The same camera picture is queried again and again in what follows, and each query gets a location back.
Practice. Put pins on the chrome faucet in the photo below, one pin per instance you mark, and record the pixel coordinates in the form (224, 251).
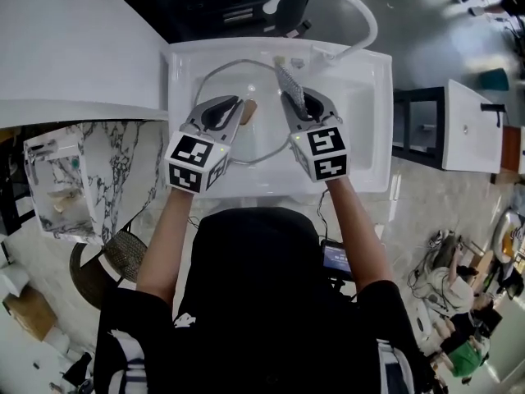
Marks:
(41, 152)

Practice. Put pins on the person's left forearm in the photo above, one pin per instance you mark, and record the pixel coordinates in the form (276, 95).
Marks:
(164, 253)

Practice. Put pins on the white rectangular washbasin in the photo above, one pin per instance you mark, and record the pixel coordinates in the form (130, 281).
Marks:
(467, 134)

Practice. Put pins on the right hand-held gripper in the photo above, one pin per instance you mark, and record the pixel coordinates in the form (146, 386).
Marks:
(322, 154)

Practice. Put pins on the white curved faucet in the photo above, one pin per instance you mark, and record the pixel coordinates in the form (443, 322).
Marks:
(371, 27)

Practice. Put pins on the silver and yellow device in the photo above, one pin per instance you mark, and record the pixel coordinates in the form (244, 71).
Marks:
(508, 236)

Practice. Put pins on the small monitor screen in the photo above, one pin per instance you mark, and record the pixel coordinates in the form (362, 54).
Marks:
(336, 259)

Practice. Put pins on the person's right forearm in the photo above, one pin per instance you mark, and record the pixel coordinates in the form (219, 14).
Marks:
(357, 240)

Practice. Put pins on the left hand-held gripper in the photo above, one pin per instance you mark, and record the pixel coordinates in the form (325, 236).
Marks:
(193, 158)

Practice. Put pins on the grey badge sticker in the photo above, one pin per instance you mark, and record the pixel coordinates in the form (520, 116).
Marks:
(297, 62)

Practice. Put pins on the black equipment pile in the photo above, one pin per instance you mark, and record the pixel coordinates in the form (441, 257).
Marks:
(76, 374)

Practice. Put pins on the gold badge sticker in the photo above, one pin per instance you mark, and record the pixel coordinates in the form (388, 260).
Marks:
(279, 60)

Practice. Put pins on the dark wicker chair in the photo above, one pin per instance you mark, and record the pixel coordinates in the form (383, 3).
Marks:
(123, 253)

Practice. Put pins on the person's black shirt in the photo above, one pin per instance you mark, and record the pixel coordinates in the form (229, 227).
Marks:
(254, 302)

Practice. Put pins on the black metal washbasin frame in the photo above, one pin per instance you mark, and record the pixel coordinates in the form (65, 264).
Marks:
(404, 121)

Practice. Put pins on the glass pot lid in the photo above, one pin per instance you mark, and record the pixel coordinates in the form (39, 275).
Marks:
(249, 112)

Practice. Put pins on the white sink basin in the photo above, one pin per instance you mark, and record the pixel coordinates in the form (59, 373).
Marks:
(357, 109)

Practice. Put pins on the cardboard box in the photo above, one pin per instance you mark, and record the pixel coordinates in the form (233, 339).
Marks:
(28, 314)

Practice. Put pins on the wooden cabinet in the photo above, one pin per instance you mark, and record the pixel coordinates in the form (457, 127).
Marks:
(514, 150)

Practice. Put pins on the steel wool scrubber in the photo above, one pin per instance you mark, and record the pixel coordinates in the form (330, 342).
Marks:
(289, 84)

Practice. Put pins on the teal chair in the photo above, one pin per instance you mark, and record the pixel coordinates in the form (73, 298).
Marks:
(495, 79)

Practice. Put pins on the black faucet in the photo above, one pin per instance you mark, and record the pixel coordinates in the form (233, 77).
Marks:
(494, 111)

